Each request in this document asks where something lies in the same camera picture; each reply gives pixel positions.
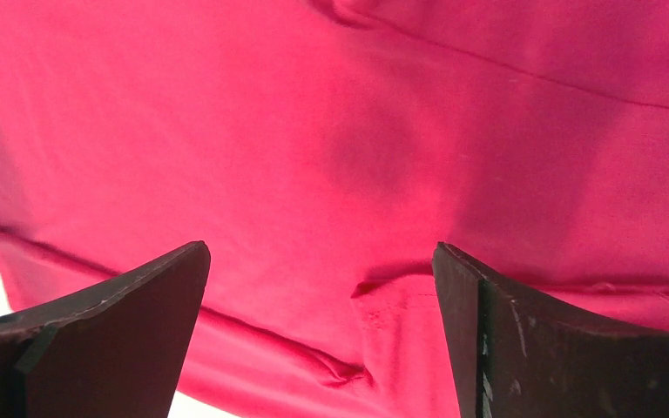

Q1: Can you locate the pink t-shirt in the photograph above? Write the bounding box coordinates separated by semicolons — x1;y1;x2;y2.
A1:
0;1;669;417

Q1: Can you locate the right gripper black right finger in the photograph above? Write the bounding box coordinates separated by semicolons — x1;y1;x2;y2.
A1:
432;242;669;417

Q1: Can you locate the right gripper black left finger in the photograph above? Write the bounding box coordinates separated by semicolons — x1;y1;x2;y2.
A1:
0;241;211;417

